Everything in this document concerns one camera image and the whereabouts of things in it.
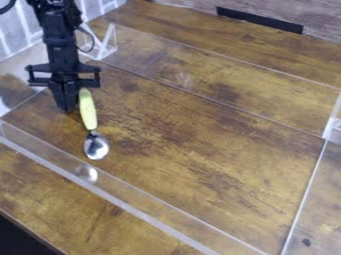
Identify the clear acrylic triangular bracket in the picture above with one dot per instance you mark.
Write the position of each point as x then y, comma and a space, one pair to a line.
92, 47

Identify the black strip on back wall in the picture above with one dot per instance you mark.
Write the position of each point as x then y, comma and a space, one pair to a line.
259, 20

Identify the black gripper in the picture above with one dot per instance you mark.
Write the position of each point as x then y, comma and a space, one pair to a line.
63, 71

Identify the green handled metal spoon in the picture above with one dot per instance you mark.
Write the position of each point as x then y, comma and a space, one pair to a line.
96, 146

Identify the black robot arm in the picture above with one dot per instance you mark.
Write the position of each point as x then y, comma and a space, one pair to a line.
59, 18

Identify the clear acrylic right barrier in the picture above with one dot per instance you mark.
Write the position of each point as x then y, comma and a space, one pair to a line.
314, 234

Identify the clear acrylic barrier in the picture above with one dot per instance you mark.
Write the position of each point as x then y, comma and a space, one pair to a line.
171, 220
314, 234

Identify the clear acrylic front barrier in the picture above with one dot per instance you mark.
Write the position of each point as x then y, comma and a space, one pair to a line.
171, 220

